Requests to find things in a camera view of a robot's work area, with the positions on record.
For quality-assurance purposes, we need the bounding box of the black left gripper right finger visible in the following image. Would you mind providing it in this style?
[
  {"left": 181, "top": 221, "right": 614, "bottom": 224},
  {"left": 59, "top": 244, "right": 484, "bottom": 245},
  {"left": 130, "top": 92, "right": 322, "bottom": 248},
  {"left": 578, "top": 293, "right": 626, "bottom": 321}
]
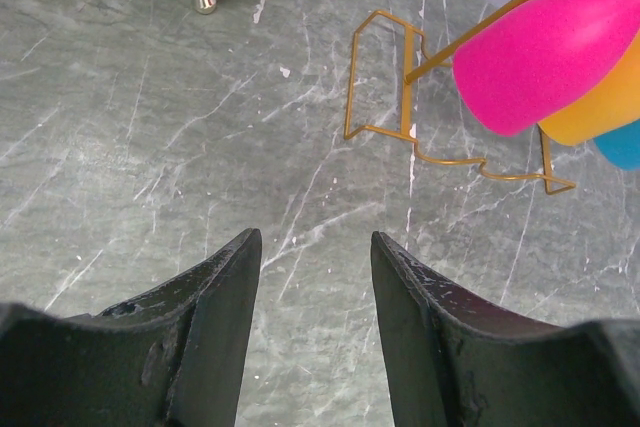
[{"left": 371, "top": 232, "right": 639, "bottom": 426}]

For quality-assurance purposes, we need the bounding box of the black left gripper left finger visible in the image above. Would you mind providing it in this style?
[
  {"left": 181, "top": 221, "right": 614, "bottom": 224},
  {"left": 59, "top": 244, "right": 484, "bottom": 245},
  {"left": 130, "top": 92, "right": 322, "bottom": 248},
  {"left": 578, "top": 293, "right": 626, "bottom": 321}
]
[{"left": 1, "top": 228, "right": 262, "bottom": 426}]

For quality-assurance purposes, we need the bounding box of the blue wine glass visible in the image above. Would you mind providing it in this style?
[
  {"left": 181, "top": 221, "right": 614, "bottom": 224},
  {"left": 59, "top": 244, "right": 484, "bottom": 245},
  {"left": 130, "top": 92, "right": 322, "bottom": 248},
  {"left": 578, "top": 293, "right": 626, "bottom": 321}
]
[{"left": 594, "top": 120, "right": 640, "bottom": 171}]

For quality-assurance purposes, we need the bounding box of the orange wine glass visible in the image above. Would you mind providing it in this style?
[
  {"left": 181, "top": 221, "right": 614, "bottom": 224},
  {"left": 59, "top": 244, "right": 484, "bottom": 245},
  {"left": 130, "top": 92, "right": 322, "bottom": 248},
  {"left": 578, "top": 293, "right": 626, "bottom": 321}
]
[{"left": 538, "top": 35, "right": 640, "bottom": 146}]

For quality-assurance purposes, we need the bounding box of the pink wine glass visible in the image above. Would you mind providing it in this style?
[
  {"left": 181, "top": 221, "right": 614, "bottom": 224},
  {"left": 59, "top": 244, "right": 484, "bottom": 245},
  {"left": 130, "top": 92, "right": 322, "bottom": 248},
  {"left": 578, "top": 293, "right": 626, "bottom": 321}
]
[{"left": 452, "top": 0, "right": 639, "bottom": 136}]

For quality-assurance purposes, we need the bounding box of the gold wire wine glass rack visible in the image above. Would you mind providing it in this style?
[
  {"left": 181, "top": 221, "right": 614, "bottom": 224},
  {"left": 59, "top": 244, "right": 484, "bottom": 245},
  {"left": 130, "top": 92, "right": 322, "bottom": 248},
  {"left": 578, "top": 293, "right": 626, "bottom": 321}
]
[{"left": 344, "top": 0, "right": 576, "bottom": 195}]

